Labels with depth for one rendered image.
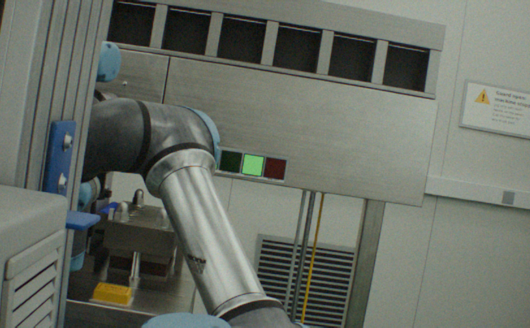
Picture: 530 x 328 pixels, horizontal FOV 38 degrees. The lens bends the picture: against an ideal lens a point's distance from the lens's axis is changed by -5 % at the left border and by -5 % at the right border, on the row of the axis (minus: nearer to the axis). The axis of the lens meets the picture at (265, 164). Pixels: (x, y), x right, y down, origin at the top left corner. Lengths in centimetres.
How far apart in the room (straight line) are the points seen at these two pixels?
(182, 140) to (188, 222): 14
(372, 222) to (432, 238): 233
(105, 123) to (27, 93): 62
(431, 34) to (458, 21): 247
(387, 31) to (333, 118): 28
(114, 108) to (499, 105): 369
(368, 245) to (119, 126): 130
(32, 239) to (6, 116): 13
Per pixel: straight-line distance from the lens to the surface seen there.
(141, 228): 180
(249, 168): 214
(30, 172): 64
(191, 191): 118
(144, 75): 216
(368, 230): 236
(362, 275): 238
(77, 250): 157
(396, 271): 465
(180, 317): 101
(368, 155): 217
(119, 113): 121
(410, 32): 221
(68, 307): 160
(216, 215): 115
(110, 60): 142
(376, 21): 219
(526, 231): 484
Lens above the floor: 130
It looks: 3 degrees down
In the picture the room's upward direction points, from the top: 9 degrees clockwise
